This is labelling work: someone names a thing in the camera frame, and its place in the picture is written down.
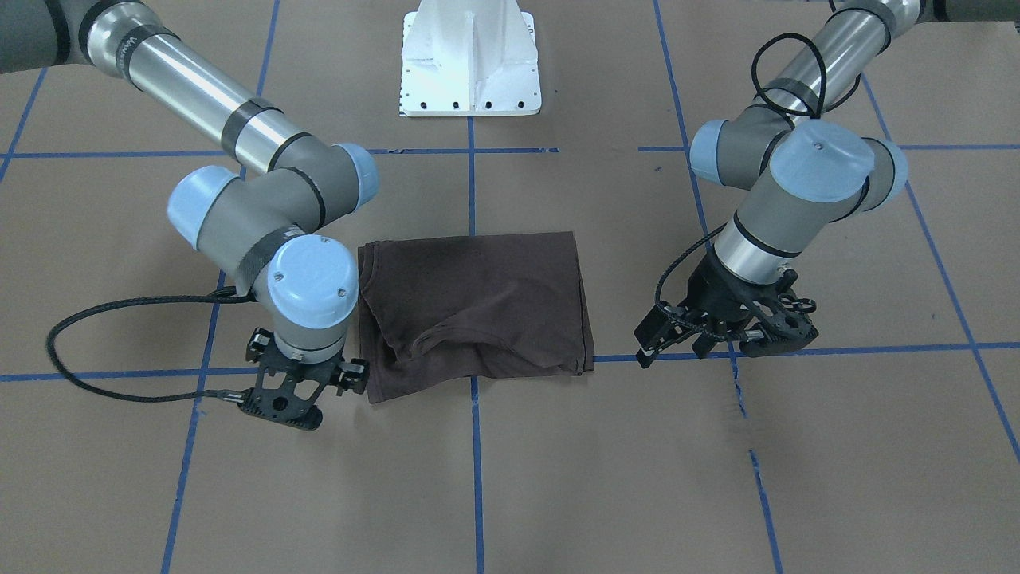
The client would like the braided wrist cable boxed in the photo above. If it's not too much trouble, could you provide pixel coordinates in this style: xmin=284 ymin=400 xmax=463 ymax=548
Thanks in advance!
xmin=751 ymin=32 xmax=863 ymax=120
xmin=45 ymin=286 xmax=260 ymax=403

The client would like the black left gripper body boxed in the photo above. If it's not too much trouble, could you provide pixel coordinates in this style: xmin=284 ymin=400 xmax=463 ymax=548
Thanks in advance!
xmin=634 ymin=254 xmax=818 ymax=357

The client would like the dark brown t-shirt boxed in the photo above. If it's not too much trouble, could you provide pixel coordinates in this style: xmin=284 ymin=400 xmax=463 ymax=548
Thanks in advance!
xmin=358 ymin=231 xmax=594 ymax=404

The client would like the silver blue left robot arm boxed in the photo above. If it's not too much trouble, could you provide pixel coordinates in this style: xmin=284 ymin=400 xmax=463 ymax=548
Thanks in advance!
xmin=634 ymin=1 xmax=1018 ymax=368

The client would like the braided right wrist cable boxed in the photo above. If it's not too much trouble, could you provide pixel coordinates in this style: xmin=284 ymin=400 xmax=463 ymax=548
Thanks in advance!
xmin=45 ymin=286 xmax=260 ymax=403

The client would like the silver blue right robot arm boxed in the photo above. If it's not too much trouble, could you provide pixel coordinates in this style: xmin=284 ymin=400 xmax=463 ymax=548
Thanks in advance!
xmin=2 ymin=1 xmax=379 ymax=431

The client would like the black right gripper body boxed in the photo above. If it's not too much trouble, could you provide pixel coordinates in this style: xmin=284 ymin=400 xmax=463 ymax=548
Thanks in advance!
xmin=239 ymin=328 xmax=371 ymax=431

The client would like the braided left wrist cable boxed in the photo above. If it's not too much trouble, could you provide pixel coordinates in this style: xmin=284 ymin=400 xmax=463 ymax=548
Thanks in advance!
xmin=751 ymin=32 xmax=863 ymax=120

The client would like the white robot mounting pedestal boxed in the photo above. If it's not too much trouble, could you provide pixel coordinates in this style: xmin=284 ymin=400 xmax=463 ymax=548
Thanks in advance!
xmin=398 ymin=1 xmax=543 ymax=117

